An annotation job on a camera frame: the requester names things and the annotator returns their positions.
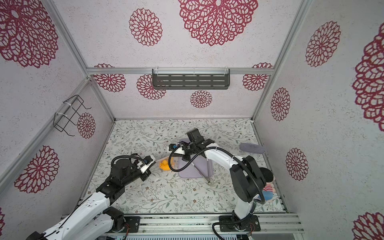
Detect grey fabric glasses case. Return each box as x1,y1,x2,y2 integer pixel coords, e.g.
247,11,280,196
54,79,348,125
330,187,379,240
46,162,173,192
240,143,265,154

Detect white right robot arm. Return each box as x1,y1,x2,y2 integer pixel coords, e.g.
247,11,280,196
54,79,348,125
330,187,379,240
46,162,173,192
168,129,274,225

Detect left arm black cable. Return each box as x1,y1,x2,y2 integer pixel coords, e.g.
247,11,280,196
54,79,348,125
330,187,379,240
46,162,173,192
110,154,146,169

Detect black wire wall rack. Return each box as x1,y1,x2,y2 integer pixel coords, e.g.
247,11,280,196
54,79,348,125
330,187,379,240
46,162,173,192
53,95,91,137

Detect grey slotted wall shelf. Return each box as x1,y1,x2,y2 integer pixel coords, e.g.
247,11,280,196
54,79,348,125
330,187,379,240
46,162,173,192
152,69,231,90

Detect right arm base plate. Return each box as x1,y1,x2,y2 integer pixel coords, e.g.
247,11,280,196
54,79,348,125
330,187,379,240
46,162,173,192
219,215,261,232

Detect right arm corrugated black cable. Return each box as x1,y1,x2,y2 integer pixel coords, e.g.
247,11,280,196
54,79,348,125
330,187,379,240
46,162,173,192
167,146,266,240

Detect white silicone tongs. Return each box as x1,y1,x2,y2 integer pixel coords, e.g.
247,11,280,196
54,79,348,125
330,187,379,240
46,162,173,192
192,164,211,184

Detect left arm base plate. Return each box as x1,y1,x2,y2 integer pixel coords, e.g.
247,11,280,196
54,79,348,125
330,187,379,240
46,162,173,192
112,216,141,233

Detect lavender plastic tray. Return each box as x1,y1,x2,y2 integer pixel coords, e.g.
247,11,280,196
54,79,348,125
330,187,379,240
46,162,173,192
179,156,214,181

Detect clear resealable bag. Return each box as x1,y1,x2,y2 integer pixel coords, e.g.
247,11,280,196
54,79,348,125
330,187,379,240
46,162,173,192
156,155,171,171

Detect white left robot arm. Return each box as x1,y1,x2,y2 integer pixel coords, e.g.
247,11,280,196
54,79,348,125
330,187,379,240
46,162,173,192
28,154,156,240

